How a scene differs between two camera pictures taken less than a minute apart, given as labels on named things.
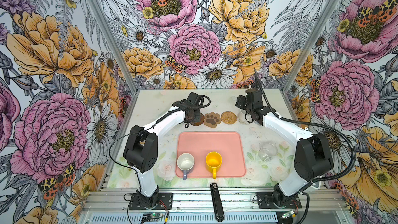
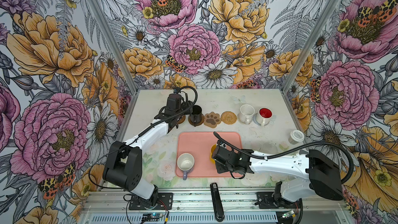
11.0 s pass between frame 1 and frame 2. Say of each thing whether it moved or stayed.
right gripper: moved
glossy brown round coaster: stayed
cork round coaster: stayed
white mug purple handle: stayed
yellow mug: moved
